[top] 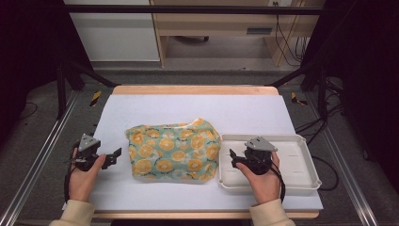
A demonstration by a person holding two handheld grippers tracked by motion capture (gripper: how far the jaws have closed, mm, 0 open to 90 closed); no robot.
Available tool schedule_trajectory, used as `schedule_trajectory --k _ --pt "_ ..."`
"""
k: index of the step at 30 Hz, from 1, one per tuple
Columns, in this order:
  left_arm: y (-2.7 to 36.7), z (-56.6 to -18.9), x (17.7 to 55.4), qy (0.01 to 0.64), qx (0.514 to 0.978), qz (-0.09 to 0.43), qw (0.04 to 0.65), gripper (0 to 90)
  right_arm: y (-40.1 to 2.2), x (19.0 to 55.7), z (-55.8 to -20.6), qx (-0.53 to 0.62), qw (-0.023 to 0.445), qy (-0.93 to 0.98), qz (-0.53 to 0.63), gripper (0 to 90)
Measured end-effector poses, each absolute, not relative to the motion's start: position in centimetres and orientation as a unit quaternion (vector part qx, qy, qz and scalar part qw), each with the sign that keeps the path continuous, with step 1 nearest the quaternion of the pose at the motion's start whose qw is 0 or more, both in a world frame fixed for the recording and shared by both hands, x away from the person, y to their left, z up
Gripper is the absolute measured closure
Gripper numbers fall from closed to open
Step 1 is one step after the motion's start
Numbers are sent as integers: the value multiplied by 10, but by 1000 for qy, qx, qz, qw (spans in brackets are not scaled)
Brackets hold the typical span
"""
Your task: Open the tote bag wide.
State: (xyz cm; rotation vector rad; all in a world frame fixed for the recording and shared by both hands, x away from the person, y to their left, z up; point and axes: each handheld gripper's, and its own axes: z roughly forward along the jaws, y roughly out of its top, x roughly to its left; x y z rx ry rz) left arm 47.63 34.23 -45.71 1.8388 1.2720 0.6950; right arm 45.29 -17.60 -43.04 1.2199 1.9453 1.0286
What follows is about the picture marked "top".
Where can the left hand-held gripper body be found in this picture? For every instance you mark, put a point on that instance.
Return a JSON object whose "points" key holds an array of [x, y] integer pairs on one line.
{"points": [[89, 143]]}

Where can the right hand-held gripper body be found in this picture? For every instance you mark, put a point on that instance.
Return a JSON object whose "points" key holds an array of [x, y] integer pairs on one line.
{"points": [[259, 145]]}

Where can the white plastic tray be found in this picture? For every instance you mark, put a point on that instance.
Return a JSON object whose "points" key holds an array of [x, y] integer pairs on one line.
{"points": [[296, 163]]}

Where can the orange slice print cloth bag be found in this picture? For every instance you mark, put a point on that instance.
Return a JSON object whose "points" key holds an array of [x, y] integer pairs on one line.
{"points": [[172, 150]]}

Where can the person's right hand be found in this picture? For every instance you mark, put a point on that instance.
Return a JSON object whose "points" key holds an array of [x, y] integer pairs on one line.
{"points": [[265, 186]]}

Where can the person's left hand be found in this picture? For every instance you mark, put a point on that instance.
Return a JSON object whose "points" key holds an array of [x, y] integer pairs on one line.
{"points": [[81, 183]]}

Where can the yellow black tape piece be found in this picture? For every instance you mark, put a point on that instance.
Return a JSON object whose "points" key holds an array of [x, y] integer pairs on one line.
{"points": [[95, 98], [296, 99]]}

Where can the wooden table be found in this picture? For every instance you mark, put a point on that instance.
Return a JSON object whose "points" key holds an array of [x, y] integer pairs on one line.
{"points": [[194, 90]]}

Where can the white cabinet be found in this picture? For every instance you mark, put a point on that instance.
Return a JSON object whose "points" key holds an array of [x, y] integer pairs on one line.
{"points": [[116, 37]]}

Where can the light wooden desk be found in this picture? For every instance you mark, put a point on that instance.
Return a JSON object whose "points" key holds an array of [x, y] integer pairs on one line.
{"points": [[216, 23]]}

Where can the aluminium floor rail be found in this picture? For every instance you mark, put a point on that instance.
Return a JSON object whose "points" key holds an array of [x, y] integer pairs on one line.
{"points": [[348, 175], [40, 160]]}

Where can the black frame strut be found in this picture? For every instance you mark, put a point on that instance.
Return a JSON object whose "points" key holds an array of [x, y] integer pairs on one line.
{"points": [[64, 84], [321, 91]]}

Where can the black horizontal frame bar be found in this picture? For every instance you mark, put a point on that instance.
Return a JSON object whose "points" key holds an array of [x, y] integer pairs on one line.
{"points": [[188, 9]]}

